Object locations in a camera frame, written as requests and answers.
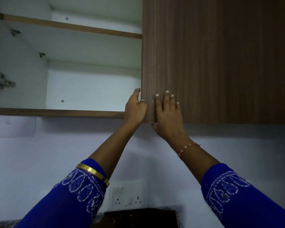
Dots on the person's right forearm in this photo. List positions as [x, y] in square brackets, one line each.
[197, 161]

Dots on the brown wooden cabinet door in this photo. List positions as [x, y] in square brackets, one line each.
[216, 56]

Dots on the person's right hand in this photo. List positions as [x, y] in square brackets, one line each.
[171, 123]

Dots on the metal cabinet door hinge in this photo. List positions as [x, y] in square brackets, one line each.
[1, 80]

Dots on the white shelf with wooden edge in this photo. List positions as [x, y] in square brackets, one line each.
[85, 45]

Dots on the person's left forearm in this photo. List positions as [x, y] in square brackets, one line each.
[114, 149]

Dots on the white wall socket plate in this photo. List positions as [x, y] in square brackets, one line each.
[127, 194]

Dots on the metal shelf support peg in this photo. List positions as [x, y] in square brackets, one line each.
[15, 32]
[42, 55]

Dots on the brown wooden wall cabinet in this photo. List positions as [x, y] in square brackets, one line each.
[85, 87]

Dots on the person's left hand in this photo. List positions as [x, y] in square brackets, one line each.
[135, 111]

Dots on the gold bangle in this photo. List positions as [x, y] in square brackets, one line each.
[92, 172]

